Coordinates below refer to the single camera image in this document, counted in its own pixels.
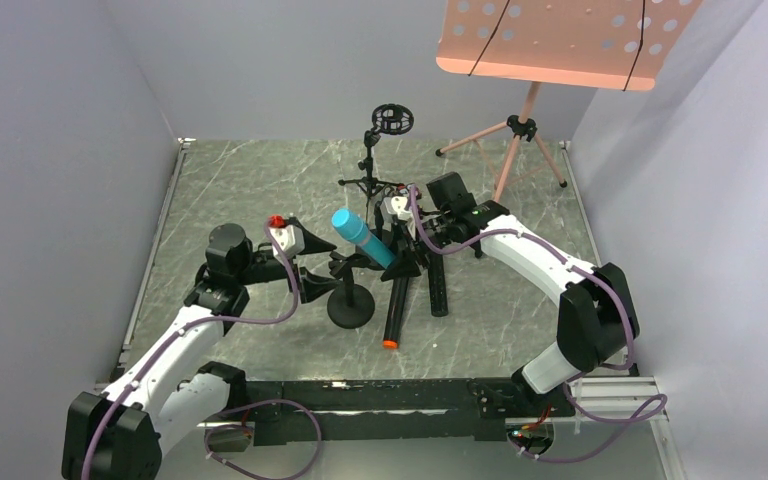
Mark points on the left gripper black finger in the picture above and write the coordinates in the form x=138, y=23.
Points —
x=314, y=286
x=305, y=242

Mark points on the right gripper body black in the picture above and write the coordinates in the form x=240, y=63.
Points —
x=413, y=240

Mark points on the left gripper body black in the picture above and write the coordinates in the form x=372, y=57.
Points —
x=297, y=264

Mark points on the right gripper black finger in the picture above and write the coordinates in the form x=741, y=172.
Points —
x=385, y=222
x=406, y=264

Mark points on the blue microphone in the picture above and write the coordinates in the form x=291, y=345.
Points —
x=353, y=229

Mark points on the black round-base mic stand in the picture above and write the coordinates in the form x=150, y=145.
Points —
x=349, y=306

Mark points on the black microphone orange end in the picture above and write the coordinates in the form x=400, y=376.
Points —
x=396, y=312

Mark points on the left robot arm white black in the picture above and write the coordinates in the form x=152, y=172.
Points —
x=126, y=430

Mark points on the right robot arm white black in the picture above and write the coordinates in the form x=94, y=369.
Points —
x=596, y=317

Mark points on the pink music stand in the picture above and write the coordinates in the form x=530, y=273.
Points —
x=618, y=45

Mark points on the glitter black microphone silver head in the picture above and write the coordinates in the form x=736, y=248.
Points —
x=437, y=285

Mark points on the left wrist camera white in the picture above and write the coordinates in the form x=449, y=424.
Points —
x=287, y=237

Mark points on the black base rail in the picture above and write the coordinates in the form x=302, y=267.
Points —
x=280, y=412

